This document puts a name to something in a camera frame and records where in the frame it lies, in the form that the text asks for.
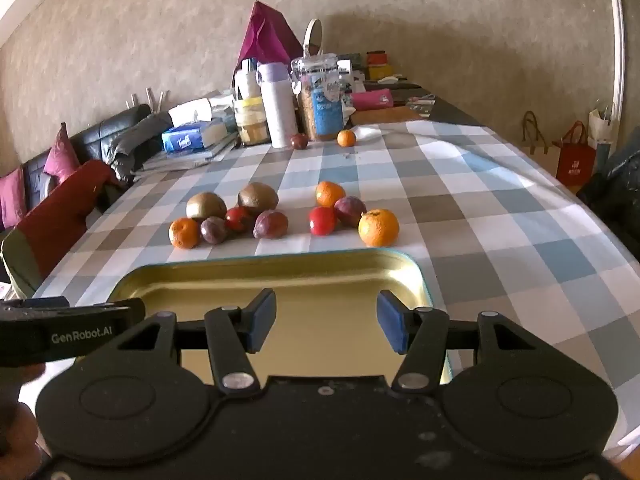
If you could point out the stack of books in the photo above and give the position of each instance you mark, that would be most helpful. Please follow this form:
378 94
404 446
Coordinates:
185 160

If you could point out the black leather sofa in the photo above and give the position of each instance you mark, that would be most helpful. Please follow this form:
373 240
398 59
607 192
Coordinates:
95 135

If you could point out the red paper bag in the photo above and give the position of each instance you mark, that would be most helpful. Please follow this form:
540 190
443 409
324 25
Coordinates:
575 162

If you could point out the magenta shopping bag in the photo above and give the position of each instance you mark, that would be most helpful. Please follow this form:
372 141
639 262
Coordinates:
265 35

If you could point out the white tissue paper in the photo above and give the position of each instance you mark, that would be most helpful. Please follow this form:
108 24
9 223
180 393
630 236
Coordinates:
190 110

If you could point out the pale wooden sticks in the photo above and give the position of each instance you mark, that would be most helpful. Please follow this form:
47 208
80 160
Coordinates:
150 97

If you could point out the pink pencil case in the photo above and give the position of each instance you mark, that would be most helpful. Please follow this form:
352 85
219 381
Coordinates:
370 100

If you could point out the white door frame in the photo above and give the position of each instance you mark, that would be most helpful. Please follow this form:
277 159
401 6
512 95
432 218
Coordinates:
618 35

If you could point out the golden metal tray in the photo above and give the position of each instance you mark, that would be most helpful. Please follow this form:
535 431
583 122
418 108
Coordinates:
320 277

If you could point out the red and yellow boxes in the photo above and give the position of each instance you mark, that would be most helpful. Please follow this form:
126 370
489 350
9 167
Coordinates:
377 62

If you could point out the glass jar yellow lid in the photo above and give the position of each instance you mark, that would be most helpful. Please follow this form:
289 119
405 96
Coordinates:
251 122

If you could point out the blue tissue box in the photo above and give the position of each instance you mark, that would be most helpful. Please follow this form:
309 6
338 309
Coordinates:
192 137

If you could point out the printed booklet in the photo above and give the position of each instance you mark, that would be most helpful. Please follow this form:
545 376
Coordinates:
420 105

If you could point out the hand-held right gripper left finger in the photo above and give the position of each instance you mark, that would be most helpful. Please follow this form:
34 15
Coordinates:
262 317

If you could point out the brown kiwi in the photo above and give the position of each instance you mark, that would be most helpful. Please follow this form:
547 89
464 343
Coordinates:
206 205
258 195

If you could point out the grey jacket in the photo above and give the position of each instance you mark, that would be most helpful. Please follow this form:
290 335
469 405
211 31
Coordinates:
140 142

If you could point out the white thermos purple lid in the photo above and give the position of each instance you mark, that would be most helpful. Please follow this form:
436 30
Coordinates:
277 110

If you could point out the brown paper bag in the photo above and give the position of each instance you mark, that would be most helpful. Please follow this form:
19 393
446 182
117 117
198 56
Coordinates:
537 152

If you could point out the olive green cloth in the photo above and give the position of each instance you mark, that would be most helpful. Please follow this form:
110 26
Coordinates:
17 265

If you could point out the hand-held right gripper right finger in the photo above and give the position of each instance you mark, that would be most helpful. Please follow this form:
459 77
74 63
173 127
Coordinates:
392 322

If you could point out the pink cushion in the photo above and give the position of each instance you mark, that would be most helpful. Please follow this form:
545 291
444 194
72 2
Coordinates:
61 152
12 197

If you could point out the red tomato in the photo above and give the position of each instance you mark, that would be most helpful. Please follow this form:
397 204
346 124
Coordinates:
238 219
321 221

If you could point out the small mandarin orange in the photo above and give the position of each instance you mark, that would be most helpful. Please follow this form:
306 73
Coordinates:
183 233
346 138
329 193

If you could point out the round white mirror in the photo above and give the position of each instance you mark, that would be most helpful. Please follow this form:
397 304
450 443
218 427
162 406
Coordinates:
313 35

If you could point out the large mandarin orange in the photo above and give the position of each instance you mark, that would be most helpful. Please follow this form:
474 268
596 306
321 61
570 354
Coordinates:
378 228

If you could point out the wooden cutting board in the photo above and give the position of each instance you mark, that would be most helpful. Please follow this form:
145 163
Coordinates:
385 116

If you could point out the clear cereal jar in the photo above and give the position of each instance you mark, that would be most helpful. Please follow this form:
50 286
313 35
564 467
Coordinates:
320 100

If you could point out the white paper bag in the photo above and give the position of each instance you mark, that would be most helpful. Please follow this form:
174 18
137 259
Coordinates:
602 130

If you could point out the person's left hand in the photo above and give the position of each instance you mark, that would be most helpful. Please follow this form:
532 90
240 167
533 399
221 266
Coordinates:
17 430

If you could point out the checkered tablecloth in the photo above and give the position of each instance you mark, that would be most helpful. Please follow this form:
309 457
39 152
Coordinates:
450 200

